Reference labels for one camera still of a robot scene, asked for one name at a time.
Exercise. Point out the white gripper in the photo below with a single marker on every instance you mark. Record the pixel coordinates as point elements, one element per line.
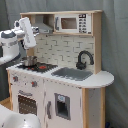
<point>23,30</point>

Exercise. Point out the silver toy pot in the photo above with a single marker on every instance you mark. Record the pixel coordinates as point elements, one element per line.
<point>29,60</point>

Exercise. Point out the white microwave door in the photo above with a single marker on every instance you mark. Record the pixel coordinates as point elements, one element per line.
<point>73,23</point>

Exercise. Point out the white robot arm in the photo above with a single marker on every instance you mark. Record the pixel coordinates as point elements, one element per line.
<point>9,42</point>

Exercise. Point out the wooden toy kitchen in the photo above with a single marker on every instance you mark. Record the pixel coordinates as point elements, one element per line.
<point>87,97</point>

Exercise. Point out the grey range hood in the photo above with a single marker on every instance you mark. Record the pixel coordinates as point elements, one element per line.
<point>42,25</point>

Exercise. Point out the black toy stovetop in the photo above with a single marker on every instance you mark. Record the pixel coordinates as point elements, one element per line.
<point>38,67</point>

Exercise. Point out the left red stove knob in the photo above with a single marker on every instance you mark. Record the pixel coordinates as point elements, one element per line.
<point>15,78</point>

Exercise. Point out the red stove knob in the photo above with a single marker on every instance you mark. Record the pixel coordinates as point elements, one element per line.
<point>34,84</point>
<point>15,78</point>

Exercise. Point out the right red stove knob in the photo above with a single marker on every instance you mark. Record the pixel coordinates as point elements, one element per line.
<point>34,84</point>

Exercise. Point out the black toy faucet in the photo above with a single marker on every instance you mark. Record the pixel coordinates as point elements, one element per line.
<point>81,64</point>

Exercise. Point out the grey toy sink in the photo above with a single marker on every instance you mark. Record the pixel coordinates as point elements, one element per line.
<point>72,74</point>

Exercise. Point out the toy oven door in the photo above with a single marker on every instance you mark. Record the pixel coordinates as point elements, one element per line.
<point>26,105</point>

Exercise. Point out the grey water dispenser panel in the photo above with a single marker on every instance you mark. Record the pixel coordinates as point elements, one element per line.
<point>62,106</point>

